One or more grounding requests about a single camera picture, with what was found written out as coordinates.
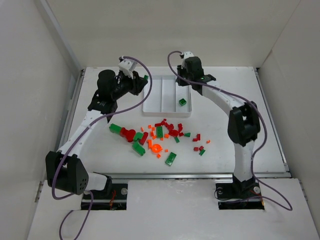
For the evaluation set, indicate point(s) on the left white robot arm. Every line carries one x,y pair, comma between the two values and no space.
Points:
65,170

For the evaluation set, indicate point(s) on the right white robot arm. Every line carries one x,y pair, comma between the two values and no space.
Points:
242,128

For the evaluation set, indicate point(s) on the green 2x3 lego plate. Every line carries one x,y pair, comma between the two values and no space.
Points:
159,132

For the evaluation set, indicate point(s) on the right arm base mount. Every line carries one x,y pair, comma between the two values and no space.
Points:
229,198

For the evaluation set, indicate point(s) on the red round dome lego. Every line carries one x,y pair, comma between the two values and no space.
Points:
173,133

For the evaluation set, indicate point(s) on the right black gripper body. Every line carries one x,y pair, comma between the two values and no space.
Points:
181,78

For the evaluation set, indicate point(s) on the green square lego in tray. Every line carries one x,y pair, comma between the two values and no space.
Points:
182,102

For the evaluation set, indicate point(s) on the green flat plate lego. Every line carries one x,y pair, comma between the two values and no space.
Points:
170,159

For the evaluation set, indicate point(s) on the green red long lego assembly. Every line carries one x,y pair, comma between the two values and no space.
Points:
129,134

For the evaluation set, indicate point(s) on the orange round lego piece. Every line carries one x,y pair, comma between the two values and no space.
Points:
154,147

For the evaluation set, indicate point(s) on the aluminium rail front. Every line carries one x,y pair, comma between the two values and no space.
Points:
142,176

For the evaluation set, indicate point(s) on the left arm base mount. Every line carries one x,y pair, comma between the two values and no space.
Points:
116,200

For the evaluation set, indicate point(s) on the white three-compartment tray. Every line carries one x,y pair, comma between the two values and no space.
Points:
163,100

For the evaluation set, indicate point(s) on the dark red brick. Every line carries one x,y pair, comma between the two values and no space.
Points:
144,138

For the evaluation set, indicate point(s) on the small green slope lego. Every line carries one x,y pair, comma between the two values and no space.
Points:
202,152

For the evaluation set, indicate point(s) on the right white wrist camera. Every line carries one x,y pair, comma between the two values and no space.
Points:
185,55

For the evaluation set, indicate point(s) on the green arch lego brick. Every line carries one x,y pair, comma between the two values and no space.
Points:
138,149

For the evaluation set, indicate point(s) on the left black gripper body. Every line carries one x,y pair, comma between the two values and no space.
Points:
137,83

